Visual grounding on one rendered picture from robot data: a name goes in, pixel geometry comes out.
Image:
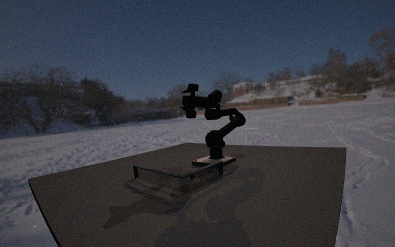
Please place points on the low clear corner walls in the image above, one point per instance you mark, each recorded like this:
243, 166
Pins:
182, 185

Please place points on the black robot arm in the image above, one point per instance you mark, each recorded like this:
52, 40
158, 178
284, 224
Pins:
214, 139

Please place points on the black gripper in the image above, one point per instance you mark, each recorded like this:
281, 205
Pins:
191, 113

